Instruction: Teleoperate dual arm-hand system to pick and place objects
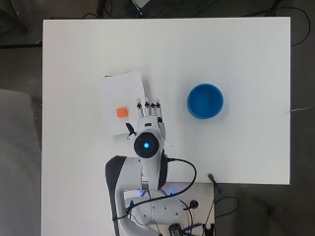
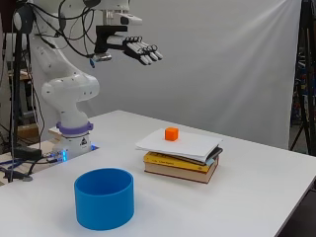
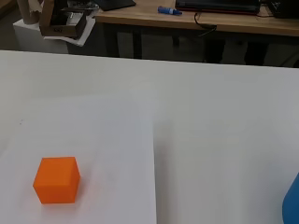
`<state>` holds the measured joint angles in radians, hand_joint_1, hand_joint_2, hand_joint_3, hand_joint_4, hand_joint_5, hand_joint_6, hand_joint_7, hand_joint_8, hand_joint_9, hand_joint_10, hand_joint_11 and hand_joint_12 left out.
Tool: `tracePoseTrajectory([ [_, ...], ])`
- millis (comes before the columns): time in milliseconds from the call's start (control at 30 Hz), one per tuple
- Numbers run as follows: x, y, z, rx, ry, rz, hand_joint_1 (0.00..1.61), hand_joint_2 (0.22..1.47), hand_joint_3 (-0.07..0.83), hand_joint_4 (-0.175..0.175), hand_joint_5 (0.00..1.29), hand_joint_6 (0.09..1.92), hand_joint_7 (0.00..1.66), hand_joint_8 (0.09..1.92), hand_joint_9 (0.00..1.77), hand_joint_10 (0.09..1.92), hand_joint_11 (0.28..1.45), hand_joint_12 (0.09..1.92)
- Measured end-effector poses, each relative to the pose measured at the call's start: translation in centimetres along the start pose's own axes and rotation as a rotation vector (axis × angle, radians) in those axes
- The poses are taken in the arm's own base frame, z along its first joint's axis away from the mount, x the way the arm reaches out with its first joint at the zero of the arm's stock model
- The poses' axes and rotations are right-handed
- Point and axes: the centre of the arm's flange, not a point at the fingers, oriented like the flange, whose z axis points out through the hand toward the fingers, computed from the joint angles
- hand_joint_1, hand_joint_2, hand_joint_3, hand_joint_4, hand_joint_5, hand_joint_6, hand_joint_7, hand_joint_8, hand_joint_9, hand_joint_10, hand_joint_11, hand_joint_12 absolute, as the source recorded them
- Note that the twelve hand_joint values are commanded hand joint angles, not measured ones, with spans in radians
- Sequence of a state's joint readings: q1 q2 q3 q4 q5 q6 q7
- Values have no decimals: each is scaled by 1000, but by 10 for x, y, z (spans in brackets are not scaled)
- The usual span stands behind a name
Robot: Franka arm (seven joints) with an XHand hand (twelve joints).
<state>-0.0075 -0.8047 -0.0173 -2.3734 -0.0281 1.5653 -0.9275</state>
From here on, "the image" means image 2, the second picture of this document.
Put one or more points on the black thin book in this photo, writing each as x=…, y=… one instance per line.
x=215, y=153

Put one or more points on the yellow book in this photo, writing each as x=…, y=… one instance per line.
x=171, y=161

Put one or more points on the black camera stand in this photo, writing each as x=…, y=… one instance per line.
x=15, y=98

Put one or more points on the white flat book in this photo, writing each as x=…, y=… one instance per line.
x=184, y=144

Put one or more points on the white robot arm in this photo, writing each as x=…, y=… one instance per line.
x=67, y=89

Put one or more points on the brown cardboard box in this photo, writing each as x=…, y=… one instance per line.
x=29, y=131

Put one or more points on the white backdrop sheet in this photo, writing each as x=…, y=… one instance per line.
x=214, y=65

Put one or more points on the black tripod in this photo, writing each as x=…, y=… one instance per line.
x=307, y=82

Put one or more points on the blue round tub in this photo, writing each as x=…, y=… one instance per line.
x=104, y=204

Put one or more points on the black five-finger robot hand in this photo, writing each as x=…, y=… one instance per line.
x=138, y=49

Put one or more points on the orange cube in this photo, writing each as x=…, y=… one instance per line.
x=171, y=134

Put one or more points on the black power box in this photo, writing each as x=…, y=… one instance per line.
x=28, y=153

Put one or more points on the thick tan book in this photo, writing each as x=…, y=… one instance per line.
x=184, y=173

